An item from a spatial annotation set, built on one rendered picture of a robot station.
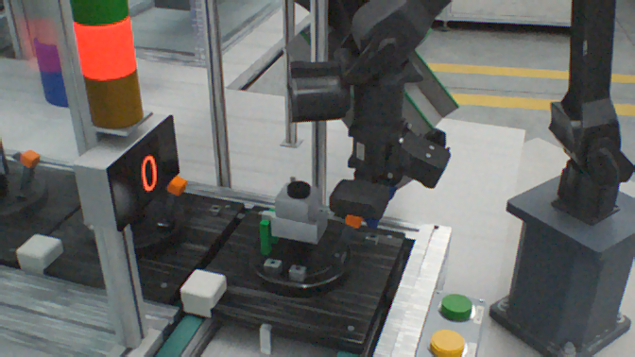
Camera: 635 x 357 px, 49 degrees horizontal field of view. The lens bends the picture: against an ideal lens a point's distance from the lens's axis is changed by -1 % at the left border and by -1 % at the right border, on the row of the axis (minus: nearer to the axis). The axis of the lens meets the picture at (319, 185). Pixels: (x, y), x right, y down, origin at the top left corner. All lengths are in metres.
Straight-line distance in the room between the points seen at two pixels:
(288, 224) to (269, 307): 0.11
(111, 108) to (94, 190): 0.08
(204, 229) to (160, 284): 0.13
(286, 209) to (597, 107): 0.39
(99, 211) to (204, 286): 0.25
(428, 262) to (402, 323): 0.13
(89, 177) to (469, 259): 0.69
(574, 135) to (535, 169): 0.60
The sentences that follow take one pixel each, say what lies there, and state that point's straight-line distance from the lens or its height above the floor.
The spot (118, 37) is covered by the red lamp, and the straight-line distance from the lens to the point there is 0.66.
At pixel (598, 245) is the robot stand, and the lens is 0.91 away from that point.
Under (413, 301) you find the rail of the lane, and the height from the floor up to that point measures 0.95.
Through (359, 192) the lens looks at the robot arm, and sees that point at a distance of 0.77.
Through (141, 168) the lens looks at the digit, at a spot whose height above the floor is 1.21.
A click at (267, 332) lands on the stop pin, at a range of 0.87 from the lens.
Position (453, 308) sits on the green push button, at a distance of 0.90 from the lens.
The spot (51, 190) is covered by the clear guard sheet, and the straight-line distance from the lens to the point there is 0.69.
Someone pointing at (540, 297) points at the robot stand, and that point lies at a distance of 1.00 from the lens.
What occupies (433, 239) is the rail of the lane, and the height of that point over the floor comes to 0.95.
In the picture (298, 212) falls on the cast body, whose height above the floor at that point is 1.07.
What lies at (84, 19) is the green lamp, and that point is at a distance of 0.65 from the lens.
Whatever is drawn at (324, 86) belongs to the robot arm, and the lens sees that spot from 0.76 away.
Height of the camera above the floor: 1.56
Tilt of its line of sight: 31 degrees down
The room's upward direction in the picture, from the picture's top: straight up
